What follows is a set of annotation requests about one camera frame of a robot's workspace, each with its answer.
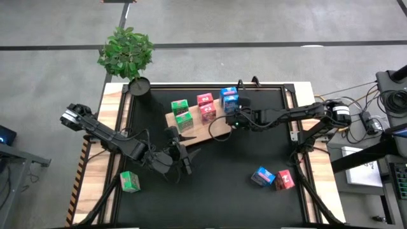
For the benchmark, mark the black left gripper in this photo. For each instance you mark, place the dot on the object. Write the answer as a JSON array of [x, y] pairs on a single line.
[[171, 132]]

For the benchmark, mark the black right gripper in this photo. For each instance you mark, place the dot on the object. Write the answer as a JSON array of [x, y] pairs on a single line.
[[245, 119]]

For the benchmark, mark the blue Rice Krispies cereal box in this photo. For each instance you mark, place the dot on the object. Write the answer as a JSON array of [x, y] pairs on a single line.
[[231, 103], [263, 176], [228, 91]]

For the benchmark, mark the green Apple Jacks cereal box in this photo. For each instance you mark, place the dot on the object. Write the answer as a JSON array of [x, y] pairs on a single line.
[[184, 121], [180, 107], [129, 182]]

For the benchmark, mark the red Froot Loops cereal box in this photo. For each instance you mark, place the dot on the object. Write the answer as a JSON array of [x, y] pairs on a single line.
[[205, 99], [284, 179], [207, 113]]

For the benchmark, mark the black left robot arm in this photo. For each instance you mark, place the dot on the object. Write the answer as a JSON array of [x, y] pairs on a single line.
[[105, 136]]

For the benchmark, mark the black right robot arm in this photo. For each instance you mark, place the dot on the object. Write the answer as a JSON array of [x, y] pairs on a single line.
[[286, 114]]

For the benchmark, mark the green potted plant, black pot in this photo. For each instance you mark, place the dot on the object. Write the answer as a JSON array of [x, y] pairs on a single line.
[[125, 54]]

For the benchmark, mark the yellow black hazard tape strip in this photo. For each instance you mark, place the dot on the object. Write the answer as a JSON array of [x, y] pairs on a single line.
[[78, 181]]

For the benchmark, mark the black metal stand bar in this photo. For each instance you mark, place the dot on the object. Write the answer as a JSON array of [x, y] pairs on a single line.
[[359, 157]]

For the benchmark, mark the black power adapter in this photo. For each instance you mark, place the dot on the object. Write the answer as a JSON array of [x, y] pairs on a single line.
[[370, 124]]

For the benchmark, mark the white board with drawing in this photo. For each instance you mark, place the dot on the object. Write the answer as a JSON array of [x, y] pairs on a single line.
[[362, 175]]

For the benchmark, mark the dark grey equipment cart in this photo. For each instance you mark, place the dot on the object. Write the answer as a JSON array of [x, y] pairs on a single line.
[[386, 82]]

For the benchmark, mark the small black floor object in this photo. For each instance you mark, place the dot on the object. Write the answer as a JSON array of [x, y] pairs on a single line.
[[378, 219]]

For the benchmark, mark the backlit black keyboard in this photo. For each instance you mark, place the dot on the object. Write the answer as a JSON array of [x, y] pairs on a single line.
[[401, 181]]

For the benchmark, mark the black device with blue light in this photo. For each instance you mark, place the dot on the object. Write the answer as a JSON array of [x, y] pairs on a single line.
[[6, 135]]

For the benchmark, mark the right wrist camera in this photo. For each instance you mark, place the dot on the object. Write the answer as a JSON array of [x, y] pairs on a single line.
[[246, 118]]

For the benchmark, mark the wooden shelf with black frame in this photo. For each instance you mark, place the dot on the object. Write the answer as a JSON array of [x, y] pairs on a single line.
[[203, 133]]

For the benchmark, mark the grey metal desk frame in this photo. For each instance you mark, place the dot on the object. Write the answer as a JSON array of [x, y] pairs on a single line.
[[19, 154]]

